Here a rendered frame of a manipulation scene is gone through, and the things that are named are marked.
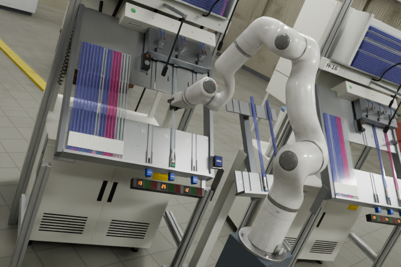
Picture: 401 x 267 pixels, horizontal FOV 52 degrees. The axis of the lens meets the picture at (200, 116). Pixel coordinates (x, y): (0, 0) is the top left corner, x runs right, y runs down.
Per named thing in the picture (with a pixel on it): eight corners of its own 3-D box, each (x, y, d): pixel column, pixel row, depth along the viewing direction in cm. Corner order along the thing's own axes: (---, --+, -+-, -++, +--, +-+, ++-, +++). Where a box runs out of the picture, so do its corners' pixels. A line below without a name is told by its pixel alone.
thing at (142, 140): (206, 176, 188) (210, 174, 185) (60, 152, 158) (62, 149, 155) (206, 138, 196) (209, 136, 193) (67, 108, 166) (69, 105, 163)
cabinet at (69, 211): (146, 257, 231) (184, 163, 215) (14, 250, 199) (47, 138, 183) (124, 194, 286) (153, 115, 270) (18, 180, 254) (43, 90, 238)
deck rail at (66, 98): (58, 157, 159) (62, 152, 154) (53, 156, 158) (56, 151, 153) (80, 12, 190) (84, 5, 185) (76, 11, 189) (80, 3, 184)
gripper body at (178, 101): (201, 91, 179) (190, 98, 189) (181, 86, 175) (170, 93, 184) (200, 107, 177) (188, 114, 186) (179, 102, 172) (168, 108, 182)
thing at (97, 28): (203, 106, 205) (208, 103, 201) (71, 73, 175) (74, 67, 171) (203, 52, 220) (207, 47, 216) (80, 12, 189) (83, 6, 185)
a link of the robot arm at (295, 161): (304, 209, 146) (333, 151, 139) (279, 218, 131) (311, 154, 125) (277, 191, 153) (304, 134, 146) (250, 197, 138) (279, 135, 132)
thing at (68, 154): (203, 180, 189) (212, 176, 184) (58, 157, 159) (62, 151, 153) (203, 177, 190) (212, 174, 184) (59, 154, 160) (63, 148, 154)
